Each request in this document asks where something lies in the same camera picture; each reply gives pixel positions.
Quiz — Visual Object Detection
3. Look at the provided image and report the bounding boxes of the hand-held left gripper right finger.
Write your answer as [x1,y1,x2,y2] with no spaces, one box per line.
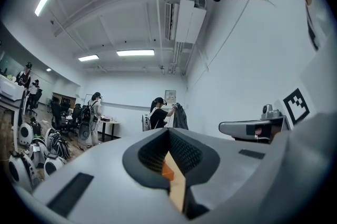
[168,127,273,219]

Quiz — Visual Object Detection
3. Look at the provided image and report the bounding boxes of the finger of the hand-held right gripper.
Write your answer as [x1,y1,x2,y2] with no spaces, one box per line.
[218,119,261,141]

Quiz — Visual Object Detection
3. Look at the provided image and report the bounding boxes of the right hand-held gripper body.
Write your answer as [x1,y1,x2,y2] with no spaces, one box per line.
[246,88,310,144]

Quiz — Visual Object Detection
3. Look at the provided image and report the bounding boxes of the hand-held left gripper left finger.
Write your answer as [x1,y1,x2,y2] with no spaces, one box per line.
[33,127,182,224]

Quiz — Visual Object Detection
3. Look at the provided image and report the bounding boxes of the orange plastic tray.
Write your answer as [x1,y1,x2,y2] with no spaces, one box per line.
[161,161,175,182]

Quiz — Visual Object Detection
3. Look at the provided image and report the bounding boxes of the grey jacket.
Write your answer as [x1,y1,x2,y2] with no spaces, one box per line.
[172,102,189,131]

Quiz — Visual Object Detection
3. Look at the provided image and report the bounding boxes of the small side table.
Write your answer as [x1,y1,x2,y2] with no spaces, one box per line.
[99,118,121,140]

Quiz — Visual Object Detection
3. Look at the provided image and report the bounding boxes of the person's light grey t-shirt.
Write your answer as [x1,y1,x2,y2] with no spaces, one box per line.
[302,0,337,118]

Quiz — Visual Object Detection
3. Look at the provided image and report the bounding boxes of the white ceiling air conditioner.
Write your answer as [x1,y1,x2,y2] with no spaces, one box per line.
[165,0,207,44]

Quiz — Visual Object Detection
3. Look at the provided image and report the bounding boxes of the ceiling light panel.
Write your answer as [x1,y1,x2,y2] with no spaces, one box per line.
[34,0,52,17]
[116,49,155,57]
[78,54,100,62]

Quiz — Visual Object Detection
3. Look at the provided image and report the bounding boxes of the white pod backpack black straps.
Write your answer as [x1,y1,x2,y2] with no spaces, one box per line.
[46,130,72,160]

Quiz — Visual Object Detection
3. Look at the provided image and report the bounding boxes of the wall electrical panel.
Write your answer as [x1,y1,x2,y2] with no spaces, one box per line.
[164,89,177,101]

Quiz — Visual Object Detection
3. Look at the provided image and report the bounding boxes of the black backpack shoulder strap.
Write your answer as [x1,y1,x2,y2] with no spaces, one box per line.
[306,4,320,50]

